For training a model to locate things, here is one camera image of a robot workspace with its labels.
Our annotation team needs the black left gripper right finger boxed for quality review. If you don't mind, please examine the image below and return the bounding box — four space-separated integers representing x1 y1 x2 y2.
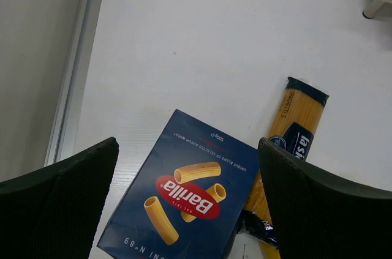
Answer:
258 138 391 258

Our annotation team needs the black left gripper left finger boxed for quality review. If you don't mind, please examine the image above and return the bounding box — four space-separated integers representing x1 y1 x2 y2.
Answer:
1 137 119 258

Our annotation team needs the blue-labelled spaghetti bag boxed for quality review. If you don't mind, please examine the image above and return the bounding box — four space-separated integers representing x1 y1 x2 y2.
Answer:
240 77 329 258

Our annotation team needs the blue Barilla rigatoni box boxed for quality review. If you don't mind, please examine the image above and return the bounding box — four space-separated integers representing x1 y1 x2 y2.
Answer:
97 110 258 258

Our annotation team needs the aluminium table edge rail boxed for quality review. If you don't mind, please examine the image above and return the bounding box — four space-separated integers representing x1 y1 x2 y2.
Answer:
44 0 102 166

